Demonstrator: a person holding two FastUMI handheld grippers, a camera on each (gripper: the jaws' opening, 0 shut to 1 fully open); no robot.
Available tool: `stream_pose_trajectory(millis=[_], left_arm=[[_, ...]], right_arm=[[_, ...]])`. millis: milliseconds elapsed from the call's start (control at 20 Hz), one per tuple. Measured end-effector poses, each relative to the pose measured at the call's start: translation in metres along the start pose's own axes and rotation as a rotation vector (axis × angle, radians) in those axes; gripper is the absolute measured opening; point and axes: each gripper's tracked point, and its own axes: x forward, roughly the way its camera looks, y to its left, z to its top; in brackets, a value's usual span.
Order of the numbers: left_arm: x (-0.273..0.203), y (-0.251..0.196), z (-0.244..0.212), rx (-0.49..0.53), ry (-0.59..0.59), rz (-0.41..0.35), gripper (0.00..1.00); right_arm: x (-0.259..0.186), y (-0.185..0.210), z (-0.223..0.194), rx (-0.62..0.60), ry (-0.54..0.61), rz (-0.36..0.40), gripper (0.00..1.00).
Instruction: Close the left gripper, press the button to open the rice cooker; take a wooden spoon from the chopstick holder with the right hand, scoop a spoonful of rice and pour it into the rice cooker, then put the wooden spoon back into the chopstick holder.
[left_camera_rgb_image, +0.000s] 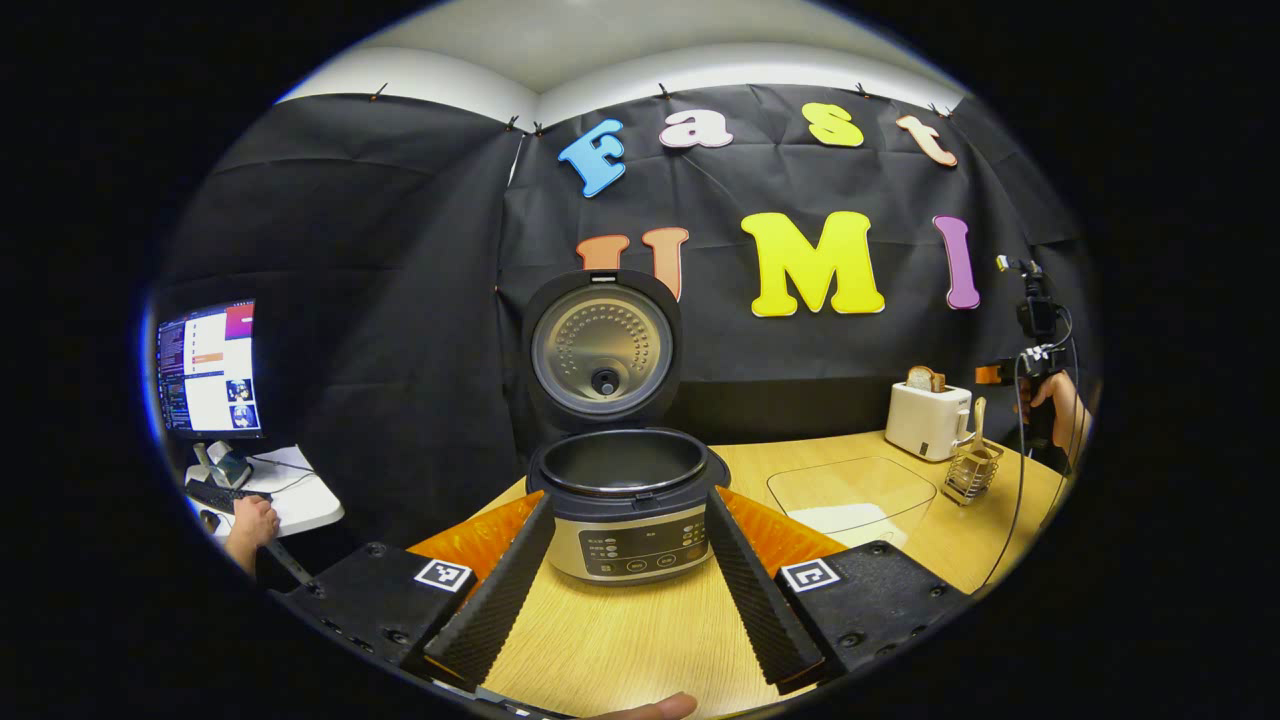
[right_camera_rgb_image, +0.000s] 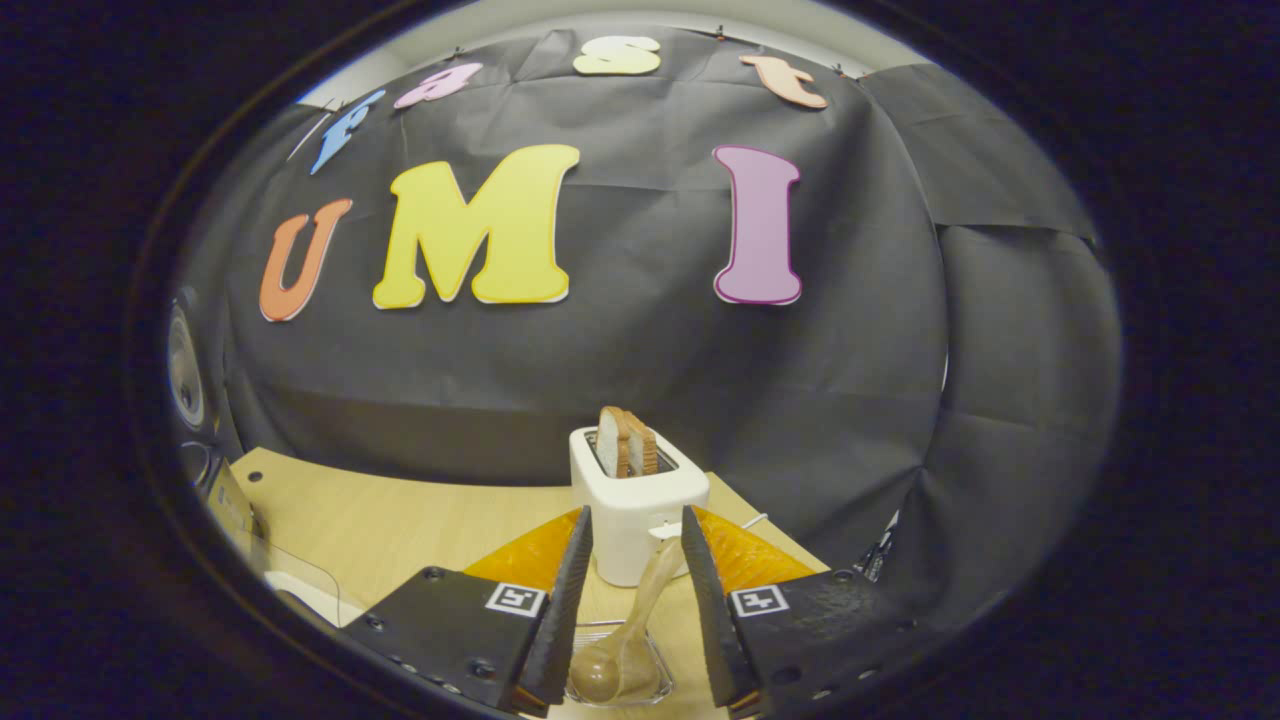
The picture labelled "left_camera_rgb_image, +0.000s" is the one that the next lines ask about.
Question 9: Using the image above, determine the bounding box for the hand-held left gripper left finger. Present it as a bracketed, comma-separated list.
[270, 492, 556, 693]

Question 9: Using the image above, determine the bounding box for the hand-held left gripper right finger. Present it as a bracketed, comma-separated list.
[705, 487, 973, 693]

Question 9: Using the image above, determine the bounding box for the wooden spoon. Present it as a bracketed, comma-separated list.
[965, 397, 989, 481]

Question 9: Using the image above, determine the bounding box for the metal wire chopstick holder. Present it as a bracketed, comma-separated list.
[943, 440, 1004, 507]

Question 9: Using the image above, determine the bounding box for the black silver rice cooker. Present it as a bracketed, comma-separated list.
[522, 268, 731, 586]

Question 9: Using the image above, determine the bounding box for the white toaster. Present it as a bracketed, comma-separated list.
[885, 380, 973, 463]

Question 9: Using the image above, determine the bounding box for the white side table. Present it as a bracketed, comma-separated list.
[185, 445, 346, 591]

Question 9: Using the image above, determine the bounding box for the black keyboard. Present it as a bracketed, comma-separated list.
[185, 478, 251, 516]

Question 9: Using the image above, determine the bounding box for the black backdrop cloth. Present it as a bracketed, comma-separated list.
[160, 85, 1101, 561]

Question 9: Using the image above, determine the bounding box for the computer monitor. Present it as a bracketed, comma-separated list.
[157, 300, 266, 441]

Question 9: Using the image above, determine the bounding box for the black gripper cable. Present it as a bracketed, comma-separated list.
[985, 310, 1086, 591]

